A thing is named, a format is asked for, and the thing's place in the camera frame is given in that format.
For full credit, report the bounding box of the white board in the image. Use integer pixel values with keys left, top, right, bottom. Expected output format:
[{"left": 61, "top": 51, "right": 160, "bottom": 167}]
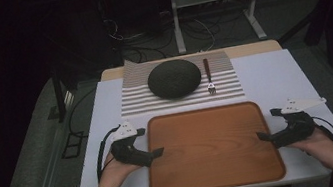
[{"left": 57, "top": 41, "right": 333, "bottom": 187}]

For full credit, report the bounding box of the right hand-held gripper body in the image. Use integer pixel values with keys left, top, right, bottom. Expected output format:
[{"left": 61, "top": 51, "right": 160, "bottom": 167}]
[{"left": 263, "top": 92, "right": 333, "bottom": 151}]

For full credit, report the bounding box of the light wooden table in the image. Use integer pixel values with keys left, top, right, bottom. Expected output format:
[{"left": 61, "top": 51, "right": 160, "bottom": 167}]
[{"left": 98, "top": 38, "right": 284, "bottom": 83}]

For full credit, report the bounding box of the brown wooden tray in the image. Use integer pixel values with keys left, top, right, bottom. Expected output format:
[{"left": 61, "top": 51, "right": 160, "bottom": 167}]
[{"left": 138, "top": 96, "right": 288, "bottom": 187}]

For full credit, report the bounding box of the person's right hand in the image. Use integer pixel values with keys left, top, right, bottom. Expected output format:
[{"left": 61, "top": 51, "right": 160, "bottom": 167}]
[{"left": 283, "top": 125, "right": 333, "bottom": 175}]

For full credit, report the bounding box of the hand-held gripper black cable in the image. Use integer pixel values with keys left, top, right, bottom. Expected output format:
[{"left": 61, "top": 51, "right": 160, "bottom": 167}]
[
  {"left": 311, "top": 113, "right": 333, "bottom": 153},
  {"left": 89, "top": 124, "right": 130, "bottom": 183}
]

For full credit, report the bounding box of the person's left hand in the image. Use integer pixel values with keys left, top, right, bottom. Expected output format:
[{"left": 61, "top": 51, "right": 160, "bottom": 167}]
[{"left": 94, "top": 147, "right": 145, "bottom": 187}]

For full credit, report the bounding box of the white metal stand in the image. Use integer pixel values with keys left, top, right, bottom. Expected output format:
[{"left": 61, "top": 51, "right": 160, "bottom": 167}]
[{"left": 169, "top": 0, "right": 273, "bottom": 55}]

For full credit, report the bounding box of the white floor cable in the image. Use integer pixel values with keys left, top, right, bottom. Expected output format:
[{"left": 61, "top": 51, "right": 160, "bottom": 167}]
[{"left": 192, "top": 14, "right": 218, "bottom": 53}]

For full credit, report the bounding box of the fork with brown handle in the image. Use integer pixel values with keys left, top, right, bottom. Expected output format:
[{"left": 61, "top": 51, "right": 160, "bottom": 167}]
[{"left": 202, "top": 57, "right": 218, "bottom": 96}]

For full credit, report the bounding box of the black floor cable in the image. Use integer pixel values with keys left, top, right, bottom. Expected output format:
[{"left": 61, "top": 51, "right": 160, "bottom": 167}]
[{"left": 62, "top": 86, "right": 106, "bottom": 137}]

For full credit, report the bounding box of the dark grey round plate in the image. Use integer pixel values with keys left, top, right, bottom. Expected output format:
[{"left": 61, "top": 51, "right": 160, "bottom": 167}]
[{"left": 144, "top": 55, "right": 205, "bottom": 104}]

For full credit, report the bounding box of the right hand-held gripper black cable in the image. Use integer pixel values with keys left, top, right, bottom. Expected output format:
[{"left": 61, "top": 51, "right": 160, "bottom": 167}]
[{"left": 311, "top": 113, "right": 333, "bottom": 153}]

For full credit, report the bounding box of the tangle of black floor cables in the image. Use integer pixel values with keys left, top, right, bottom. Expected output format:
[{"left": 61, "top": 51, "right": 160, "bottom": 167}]
[{"left": 101, "top": 0, "right": 226, "bottom": 68}]

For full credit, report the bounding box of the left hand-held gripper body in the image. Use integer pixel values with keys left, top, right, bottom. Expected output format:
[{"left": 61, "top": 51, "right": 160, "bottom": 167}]
[{"left": 106, "top": 118, "right": 156, "bottom": 174}]

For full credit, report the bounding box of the striped placemat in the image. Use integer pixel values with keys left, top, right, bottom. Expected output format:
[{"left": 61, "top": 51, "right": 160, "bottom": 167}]
[{"left": 112, "top": 42, "right": 246, "bottom": 118}]

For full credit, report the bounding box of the left hand-held gripper black cable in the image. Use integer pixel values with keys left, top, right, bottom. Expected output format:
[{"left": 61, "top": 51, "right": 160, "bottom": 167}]
[{"left": 89, "top": 124, "right": 130, "bottom": 183}]

